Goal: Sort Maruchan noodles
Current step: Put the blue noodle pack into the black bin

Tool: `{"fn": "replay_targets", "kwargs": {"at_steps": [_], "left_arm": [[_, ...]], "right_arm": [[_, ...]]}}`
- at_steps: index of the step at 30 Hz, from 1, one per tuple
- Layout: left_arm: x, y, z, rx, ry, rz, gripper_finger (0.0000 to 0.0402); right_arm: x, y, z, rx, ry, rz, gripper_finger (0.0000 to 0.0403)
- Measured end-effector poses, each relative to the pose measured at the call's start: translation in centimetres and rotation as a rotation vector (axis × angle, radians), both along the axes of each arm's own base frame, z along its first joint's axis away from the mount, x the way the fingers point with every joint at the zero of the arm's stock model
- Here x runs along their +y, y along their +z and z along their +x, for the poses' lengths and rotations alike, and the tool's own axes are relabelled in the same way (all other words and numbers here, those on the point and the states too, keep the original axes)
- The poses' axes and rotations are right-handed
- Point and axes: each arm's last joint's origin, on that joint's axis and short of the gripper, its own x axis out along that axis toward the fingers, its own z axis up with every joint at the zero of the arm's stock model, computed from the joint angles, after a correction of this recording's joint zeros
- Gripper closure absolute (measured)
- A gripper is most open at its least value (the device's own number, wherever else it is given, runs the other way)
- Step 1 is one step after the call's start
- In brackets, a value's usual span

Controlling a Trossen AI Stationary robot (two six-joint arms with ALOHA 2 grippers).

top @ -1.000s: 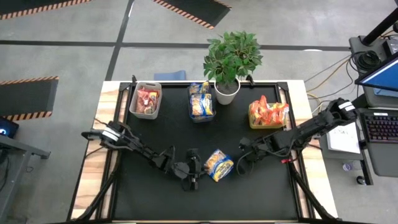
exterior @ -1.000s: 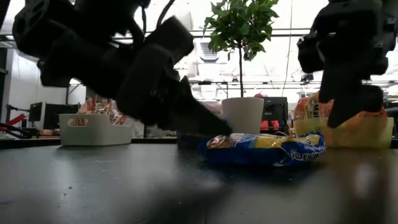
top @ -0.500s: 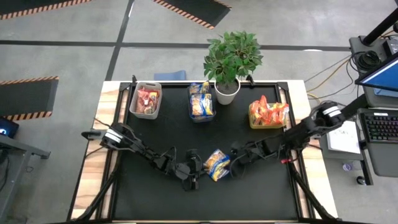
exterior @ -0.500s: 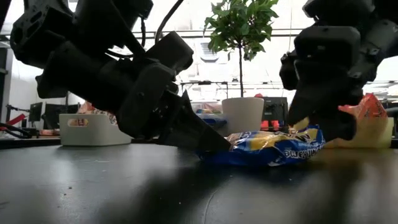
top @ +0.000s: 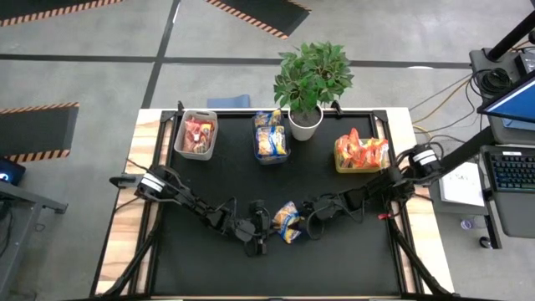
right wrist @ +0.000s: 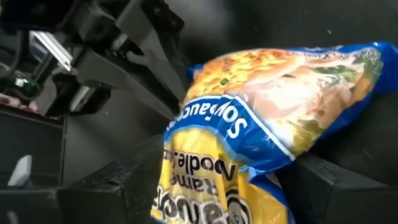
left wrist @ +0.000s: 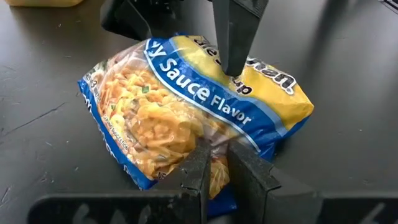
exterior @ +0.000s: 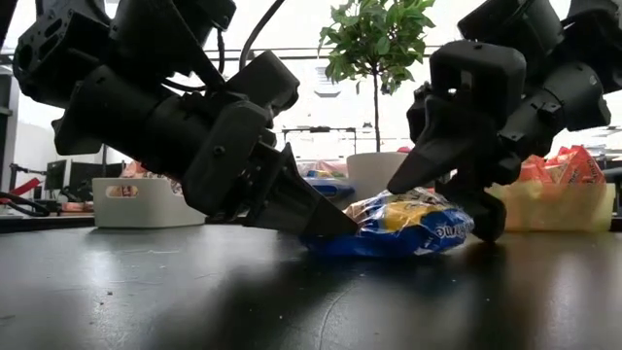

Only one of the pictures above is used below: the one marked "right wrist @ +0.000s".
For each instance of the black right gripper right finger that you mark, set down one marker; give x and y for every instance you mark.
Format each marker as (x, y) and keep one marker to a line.
(342, 199)

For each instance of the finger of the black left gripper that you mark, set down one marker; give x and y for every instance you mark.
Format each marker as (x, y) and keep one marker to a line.
(149, 31)
(109, 73)

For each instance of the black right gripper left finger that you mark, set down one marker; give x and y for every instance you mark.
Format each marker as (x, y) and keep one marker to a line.
(124, 193)

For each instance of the blue Maruchan noodle pack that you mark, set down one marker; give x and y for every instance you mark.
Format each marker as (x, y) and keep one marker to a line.
(248, 124)

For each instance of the black table mat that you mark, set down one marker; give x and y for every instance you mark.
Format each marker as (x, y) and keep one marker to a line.
(280, 21)

